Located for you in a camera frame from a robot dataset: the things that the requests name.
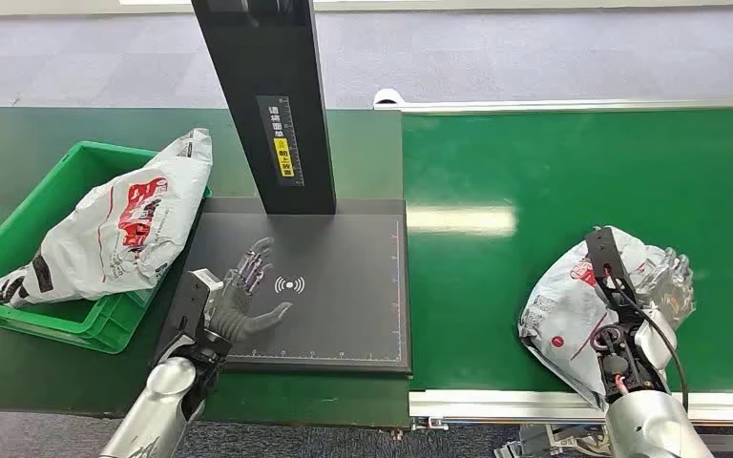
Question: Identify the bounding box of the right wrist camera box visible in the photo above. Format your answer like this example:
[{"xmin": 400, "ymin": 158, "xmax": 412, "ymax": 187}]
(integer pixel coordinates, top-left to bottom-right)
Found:
[{"xmin": 584, "ymin": 226, "xmax": 637, "ymax": 306}]

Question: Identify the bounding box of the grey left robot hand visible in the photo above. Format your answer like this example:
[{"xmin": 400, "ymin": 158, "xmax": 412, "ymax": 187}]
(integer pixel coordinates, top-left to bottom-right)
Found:
[{"xmin": 206, "ymin": 237, "xmax": 294, "ymax": 344}]

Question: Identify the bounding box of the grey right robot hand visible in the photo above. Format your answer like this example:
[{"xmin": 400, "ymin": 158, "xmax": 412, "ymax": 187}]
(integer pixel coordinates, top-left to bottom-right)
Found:
[{"xmin": 644, "ymin": 248, "xmax": 697, "ymax": 326}]

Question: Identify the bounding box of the yellow and black column label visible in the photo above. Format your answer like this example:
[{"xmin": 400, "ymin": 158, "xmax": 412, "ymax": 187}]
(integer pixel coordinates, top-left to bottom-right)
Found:
[{"xmin": 256, "ymin": 94, "xmax": 305, "ymax": 188}]

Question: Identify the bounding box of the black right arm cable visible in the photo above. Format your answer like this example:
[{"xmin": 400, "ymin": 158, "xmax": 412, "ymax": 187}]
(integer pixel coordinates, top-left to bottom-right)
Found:
[{"xmin": 605, "ymin": 278, "xmax": 690, "ymax": 413}]

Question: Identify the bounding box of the green conveyor belt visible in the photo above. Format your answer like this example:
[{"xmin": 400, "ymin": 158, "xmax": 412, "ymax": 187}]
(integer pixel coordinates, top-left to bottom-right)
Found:
[{"xmin": 402, "ymin": 107, "xmax": 733, "ymax": 394}]

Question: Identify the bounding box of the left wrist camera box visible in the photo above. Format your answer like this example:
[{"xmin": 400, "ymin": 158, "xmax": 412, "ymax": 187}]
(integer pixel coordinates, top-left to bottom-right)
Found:
[{"xmin": 165, "ymin": 268, "xmax": 225, "ymax": 355}]

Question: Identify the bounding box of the black scanner base plate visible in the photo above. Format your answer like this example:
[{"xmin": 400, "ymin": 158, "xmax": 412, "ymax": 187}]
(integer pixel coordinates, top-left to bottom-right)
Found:
[{"xmin": 151, "ymin": 198, "xmax": 413, "ymax": 375}]

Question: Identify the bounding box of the green plastic bin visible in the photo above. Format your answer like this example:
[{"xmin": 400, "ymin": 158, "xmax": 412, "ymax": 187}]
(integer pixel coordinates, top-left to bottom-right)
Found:
[{"xmin": 0, "ymin": 139, "xmax": 213, "ymax": 355}]

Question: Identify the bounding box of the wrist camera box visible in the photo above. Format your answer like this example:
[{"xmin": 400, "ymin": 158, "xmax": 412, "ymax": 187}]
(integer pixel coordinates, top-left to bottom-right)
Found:
[
  {"xmin": 165, "ymin": 268, "xmax": 225, "ymax": 355},
  {"xmin": 584, "ymin": 226, "xmax": 637, "ymax": 306}
]

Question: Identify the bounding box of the white red printed mailer bag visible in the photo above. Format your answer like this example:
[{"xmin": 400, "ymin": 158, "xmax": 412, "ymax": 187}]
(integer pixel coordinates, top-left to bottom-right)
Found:
[
  {"xmin": 0, "ymin": 128, "xmax": 214, "ymax": 309},
  {"xmin": 517, "ymin": 226, "xmax": 697, "ymax": 411}
]

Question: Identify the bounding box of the black scanner column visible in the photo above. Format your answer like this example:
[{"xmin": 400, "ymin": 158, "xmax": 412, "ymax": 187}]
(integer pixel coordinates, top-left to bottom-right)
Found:
[{"xmin": 190, "ymin": 0, "xmax": 337, "ymax": 217}]

